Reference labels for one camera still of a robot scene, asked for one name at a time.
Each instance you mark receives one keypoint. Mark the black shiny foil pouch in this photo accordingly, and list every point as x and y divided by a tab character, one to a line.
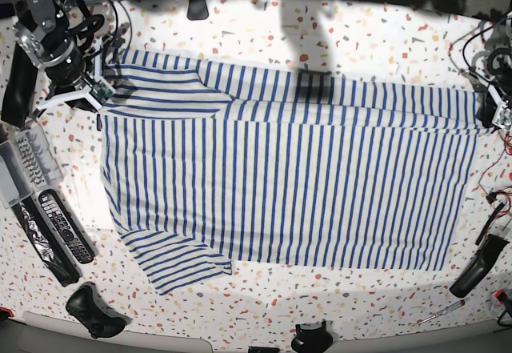
45	244

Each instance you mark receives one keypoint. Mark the black tv remote control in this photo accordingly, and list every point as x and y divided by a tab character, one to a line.
66	227

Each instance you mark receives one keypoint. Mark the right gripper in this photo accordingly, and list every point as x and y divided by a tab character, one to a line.
76	79

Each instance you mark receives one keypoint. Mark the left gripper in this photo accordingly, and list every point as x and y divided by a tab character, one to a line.
495	109

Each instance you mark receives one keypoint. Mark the black game controller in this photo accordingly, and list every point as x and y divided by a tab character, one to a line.
99	324

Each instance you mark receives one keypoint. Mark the blue white striped t-shirt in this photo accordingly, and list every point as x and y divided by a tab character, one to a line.
206	163

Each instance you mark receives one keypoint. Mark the clear screwdriver bit case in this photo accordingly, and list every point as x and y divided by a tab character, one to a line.
27	166

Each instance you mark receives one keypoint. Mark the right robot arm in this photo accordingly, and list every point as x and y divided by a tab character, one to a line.
45	28

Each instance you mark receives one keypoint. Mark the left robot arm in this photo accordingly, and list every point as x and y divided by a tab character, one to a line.
486	64

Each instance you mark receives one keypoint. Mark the black handle grip right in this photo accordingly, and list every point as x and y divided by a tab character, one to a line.
480	265

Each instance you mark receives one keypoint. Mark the red handled screwdriver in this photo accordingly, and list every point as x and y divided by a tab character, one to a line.
444	311

